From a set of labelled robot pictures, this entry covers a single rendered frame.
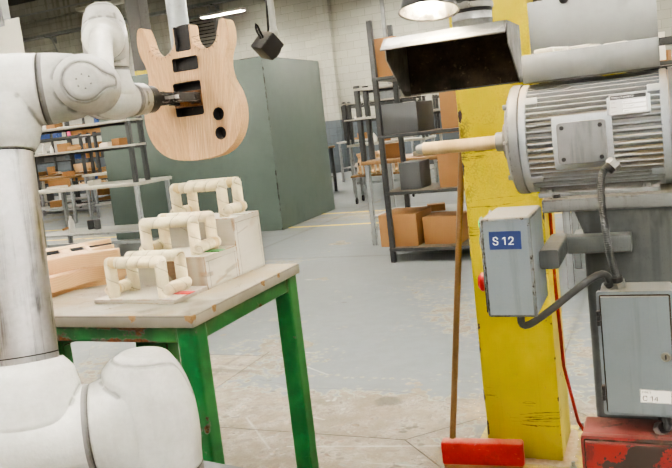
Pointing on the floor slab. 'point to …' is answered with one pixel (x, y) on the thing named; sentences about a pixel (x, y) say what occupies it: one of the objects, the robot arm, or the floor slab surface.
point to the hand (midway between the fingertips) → (187, 98)
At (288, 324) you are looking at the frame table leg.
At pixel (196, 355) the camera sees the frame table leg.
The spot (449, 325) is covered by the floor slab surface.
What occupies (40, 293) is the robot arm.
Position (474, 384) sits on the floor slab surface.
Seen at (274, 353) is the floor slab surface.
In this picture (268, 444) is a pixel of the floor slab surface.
